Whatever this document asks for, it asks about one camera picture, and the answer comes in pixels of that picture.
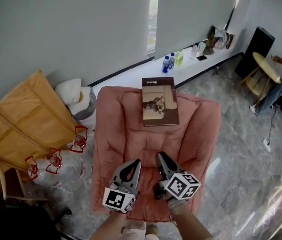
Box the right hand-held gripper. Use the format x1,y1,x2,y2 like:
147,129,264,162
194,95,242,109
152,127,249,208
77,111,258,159
153,152,202,201

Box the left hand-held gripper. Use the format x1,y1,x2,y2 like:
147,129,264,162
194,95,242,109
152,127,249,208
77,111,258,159
102,158,143,215

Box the brown photo-cover book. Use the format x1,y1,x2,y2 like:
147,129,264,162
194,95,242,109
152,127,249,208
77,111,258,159
141,77,180,128

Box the person's left forearm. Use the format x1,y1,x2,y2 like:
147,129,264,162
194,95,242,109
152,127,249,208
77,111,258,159
88,209,132,240

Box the person's right forearm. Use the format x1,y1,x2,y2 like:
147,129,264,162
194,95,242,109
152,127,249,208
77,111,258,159
168,201,215,240

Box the pink padded cushion chair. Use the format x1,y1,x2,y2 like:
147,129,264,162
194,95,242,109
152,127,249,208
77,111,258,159
90,85,223,222

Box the person's pale pink clothing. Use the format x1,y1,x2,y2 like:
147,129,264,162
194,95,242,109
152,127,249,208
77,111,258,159
120,221,160,240

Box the red lantern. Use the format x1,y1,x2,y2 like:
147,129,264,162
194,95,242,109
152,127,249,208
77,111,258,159
69,125,90,155
46,147,63,176
24,155,40,183

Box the clear plastic wrap bundle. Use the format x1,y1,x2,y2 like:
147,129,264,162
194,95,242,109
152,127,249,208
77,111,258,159
34,150,93,188

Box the white window ledge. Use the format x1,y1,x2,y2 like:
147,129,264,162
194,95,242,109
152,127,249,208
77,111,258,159
87,47,245,93

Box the blue label water bottle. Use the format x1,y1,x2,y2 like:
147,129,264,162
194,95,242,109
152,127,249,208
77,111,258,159
168,52,177,71
161,55,171,74

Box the white power adapter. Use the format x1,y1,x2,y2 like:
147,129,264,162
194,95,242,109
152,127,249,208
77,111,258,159
262,138,273,153

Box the yellow-green drink bottle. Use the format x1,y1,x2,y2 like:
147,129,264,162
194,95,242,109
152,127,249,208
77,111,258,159
174,49,185,67

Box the large yellow wrapped package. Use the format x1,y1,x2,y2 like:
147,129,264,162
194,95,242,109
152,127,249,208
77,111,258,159
0,70,82,193

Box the black office chair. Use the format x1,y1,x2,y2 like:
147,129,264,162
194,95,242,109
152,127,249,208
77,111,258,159
0,199,73,240

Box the white paper bag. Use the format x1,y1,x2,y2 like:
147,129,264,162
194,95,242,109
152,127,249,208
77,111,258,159
197,41,207,55

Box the olive green bag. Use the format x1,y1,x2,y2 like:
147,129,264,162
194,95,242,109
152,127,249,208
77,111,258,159
202,26,217,56

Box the round wooden table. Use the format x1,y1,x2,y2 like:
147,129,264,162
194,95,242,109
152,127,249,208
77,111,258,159
239,51,282,105

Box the black cabinet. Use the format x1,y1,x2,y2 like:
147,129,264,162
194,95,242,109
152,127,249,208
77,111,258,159
234,26,276,80

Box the narrow grey roller blind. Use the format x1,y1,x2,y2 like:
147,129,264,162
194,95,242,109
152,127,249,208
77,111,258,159
154,0,257,61

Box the wide grey roller blind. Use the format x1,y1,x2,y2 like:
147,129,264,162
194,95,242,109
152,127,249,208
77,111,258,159
0,0,152,115

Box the grey wrist strap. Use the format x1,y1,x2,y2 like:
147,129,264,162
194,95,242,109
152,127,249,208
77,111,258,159
167,198,190,210

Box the black power cable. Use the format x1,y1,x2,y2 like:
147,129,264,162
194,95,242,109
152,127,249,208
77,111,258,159
266,105,279,145

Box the wooden chair frame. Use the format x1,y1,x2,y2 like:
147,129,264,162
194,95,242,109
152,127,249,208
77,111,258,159
0,157,50,203

